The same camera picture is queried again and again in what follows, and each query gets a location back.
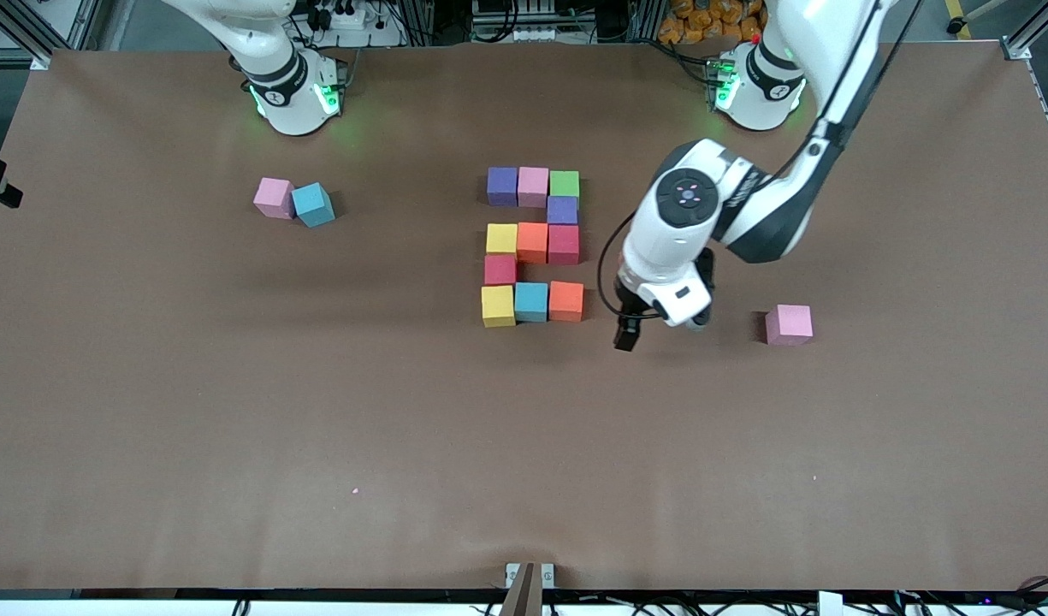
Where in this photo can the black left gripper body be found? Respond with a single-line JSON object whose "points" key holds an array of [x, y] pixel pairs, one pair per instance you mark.
{"points": [[629, 312]]}

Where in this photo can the orange foam cube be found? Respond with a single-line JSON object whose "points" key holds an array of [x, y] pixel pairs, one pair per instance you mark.
{"points": [[532, 242], [566, 301]]}

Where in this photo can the red foam cube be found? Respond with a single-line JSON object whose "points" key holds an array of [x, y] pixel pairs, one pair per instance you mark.
{"points": [[564, 244], [500, 269]]}

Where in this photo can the blue foam cube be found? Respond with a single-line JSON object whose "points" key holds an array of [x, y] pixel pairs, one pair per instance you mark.
{"points": [[531, 301], [313, 205]]}

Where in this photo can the purple foam cube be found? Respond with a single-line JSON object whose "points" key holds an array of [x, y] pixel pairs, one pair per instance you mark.
{"points": [[502, 186], [562, 210]]}

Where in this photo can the yellow foam cube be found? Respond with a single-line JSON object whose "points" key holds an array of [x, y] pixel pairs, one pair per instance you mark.
{"points": [[498, 305], [501, 238]]}

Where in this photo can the green foam cube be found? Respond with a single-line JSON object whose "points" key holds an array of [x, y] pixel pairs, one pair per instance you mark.
{"points": [[564, 184]]}

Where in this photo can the pink foam cube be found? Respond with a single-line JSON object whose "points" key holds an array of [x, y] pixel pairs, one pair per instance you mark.
{"points": [[789, 324], [533, 186], [274, 198]]}

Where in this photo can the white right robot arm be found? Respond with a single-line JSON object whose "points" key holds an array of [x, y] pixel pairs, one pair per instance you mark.
{"points": [[297, 115]]}

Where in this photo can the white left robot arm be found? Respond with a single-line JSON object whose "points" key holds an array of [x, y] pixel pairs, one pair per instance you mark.
{"points": [[686, 222]]}

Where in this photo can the pile of orange objects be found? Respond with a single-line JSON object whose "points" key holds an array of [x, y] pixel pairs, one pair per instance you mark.
{"points": [[686, 26]]}

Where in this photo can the white electrical unit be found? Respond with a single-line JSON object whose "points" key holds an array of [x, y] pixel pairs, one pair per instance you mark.
{"points": [[532, 34]]}

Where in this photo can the white tag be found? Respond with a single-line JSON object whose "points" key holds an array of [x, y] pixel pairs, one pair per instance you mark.
{"points": [[830, 603]]}

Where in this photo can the white power strip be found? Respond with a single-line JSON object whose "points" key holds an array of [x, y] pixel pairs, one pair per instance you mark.
{"points": [[350, 19]]}

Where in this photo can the aluminium frame rail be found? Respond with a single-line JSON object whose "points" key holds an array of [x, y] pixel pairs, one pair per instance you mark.
{"points": [[27, 38], [1037, 21]]}

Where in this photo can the silver metal bracket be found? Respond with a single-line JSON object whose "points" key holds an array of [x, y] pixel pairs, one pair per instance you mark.
{"points": [[512, 571]]}

